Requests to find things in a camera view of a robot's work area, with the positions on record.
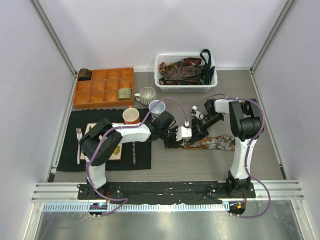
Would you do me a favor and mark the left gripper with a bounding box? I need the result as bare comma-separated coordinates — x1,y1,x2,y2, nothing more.
158,125,183,148

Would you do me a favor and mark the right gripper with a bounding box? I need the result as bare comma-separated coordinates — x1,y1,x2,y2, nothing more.
189,113,224,144

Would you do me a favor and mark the orange grey floral tie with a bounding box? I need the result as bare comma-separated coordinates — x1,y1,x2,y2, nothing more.
182,135,236,151

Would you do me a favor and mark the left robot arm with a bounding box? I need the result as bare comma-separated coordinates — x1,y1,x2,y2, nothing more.
77,111,183,200

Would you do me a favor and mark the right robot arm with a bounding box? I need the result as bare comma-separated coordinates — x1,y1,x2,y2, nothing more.
175,97,265,198

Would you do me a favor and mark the frosted blue footed cup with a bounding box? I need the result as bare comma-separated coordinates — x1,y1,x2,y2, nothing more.
148,100,166,117

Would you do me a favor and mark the black scalloped placemat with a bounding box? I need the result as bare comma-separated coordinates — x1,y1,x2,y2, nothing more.
57,109,152,172

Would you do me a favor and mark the orange ceramic mug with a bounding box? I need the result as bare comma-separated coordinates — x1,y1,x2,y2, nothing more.
122,107,140,125

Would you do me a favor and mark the grey ribbed ceramic mug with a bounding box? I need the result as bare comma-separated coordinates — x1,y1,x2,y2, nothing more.
133,86,157,106

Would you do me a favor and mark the square floral ceramic plate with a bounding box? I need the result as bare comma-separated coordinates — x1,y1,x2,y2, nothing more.
77,122,122,164

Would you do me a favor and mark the dark green tie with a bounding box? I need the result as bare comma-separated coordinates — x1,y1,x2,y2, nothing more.
199,49,215,85

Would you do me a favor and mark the dark paisley tie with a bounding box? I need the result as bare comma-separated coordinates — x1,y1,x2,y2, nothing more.
159,63,202,86

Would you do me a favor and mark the green floral rolled tie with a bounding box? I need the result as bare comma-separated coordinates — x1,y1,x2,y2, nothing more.
118,87,133,101

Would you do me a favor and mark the dark red patterned tie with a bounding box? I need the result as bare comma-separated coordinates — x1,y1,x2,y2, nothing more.
183,57,202,66

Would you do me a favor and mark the multicolour patterned tie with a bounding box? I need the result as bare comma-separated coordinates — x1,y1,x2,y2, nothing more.
158,62,169,75

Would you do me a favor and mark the white plastic basket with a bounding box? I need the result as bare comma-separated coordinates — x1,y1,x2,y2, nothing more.
154,49,218,93

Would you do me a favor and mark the orange wooden divided tray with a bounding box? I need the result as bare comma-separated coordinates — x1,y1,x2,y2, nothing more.
73,67,135,110

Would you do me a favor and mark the silver fork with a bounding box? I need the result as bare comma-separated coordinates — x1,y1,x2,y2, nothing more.
76,127,83,165

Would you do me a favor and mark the dark rolled tie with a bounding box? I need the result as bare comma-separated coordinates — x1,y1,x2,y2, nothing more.
77,68,92,81

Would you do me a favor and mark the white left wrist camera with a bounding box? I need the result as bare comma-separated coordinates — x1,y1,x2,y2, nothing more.
176,121,192,142

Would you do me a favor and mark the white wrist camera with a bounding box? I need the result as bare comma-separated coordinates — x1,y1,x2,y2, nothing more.
176,121,192,142
191,105,204,120

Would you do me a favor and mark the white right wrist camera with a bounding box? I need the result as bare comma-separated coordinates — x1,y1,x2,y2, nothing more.
191,105,204,120

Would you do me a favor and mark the patterned handle knife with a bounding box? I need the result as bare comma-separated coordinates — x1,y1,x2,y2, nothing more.
132,141,136,165

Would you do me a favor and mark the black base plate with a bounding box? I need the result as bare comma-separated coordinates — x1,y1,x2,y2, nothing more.
77,181,256,205

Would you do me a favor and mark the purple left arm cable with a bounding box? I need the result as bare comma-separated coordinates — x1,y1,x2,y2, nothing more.
86,97,190,217

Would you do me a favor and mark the aluminium frame rail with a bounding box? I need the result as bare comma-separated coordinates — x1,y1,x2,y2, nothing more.
31,180,305,203

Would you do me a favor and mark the white slotted cable duct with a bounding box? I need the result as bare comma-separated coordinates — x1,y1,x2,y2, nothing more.
42,201,230,213

